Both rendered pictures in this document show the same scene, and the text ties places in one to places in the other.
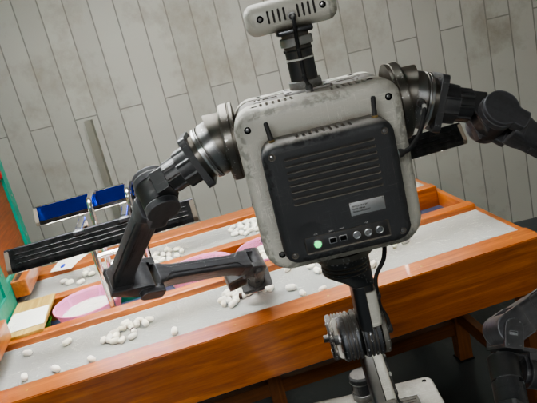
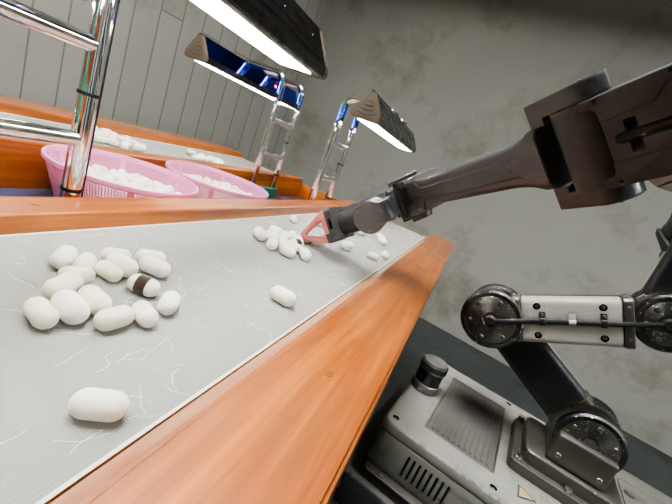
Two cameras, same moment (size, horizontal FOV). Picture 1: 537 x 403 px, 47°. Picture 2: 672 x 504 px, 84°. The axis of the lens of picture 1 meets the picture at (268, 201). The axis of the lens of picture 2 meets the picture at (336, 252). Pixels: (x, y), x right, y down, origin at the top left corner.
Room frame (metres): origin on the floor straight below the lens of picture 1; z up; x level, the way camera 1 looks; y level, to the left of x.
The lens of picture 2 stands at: (1.56, 0.78, 0.95)
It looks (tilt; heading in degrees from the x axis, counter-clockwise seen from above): 15 degrees down; 294
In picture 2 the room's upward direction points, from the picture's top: 21 degrees clockwise
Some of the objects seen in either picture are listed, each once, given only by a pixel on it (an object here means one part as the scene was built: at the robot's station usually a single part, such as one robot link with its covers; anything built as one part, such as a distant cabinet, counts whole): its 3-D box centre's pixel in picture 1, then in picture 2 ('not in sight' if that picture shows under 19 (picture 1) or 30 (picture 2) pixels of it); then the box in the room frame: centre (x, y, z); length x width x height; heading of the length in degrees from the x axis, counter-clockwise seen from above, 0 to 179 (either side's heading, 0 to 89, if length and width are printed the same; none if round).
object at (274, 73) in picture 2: not in sight; (259, 133); (2.54, -0.35, 0.90); 0.20 x 0.19 x 0.45; 98
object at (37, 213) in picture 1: (110, 195); not in sight; (2.48, 0.63, 1.08); 0.62 x 0.08 x 0.07; 98
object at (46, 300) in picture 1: (29, 317); not in sight; (2.15, 0.97, 0.77); 0.33 x 0.15 x 0.01; 8
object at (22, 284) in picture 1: (26, 275); not in sight; (2.48, 1.07, 0.83); 0.30 x 0.06 x 0.07; 8
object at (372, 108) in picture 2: (379, 155); (393, 127); (2.06, -0.41, 1.08); 0.62 x 0.08 x 0.07; 98
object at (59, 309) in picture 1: (91, 310); not in sight; (2.18, 0.76, 0.72); 0.27 x 0.27 x 0.10
